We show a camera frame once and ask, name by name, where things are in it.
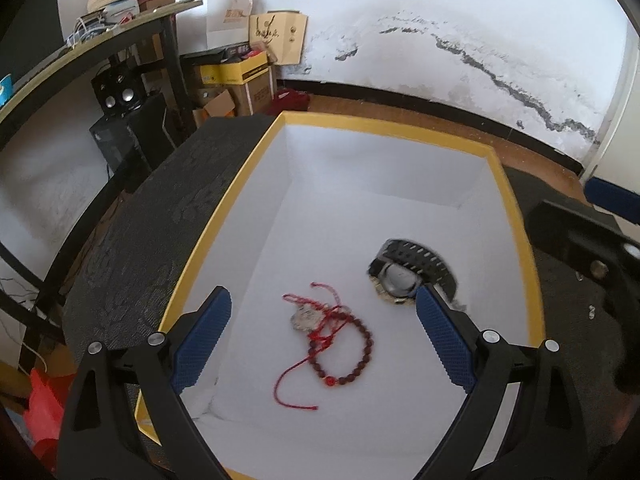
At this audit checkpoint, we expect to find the white paper bag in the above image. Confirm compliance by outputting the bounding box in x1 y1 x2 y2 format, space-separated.
202 0 253 53

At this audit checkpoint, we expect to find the yellow and black box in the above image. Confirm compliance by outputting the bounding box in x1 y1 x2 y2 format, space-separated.
192 52 277 89

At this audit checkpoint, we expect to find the dark panel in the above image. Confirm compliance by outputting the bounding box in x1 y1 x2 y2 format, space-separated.
0 0 63 88

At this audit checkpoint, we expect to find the yellow box with white inside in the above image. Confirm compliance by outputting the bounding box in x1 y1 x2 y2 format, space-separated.
134 111 546 480

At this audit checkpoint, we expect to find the red string necklace silver pendant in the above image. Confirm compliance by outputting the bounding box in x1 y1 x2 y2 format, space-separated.
274 281 351 411

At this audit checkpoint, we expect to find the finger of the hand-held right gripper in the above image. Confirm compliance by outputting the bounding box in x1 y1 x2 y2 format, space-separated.
584 177 640 222
525 200 640 286

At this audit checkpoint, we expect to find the black computer tower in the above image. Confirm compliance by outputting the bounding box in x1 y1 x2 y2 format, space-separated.
90 92 178 176

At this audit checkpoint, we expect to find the tan paper bag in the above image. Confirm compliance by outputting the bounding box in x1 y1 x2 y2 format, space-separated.
249 10 309 66

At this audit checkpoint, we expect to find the brown cardboard box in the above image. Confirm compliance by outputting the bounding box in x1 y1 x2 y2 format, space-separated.
227 77 278 118

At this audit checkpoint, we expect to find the red bag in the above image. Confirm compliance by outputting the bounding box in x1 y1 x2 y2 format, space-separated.
25 367 68 461

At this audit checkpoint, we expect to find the red bead bracelet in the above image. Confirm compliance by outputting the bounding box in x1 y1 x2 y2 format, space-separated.
307 310 375 390

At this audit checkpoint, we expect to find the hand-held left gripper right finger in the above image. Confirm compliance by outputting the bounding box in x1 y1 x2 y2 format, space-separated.
415 284 591 480

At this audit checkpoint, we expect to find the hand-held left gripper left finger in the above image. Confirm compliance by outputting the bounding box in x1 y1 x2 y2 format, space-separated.
57 286 233 480

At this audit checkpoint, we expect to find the black speaker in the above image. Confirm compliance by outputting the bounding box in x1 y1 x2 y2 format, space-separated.
91 67 146 116

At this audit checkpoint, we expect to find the white door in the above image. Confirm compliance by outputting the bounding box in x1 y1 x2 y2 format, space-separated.
582 20 640 183

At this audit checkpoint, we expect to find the black desk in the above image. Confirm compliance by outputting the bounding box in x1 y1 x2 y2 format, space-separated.
0 0 203 346

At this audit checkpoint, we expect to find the black wristwatch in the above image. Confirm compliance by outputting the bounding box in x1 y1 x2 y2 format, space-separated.
367 238 459 307

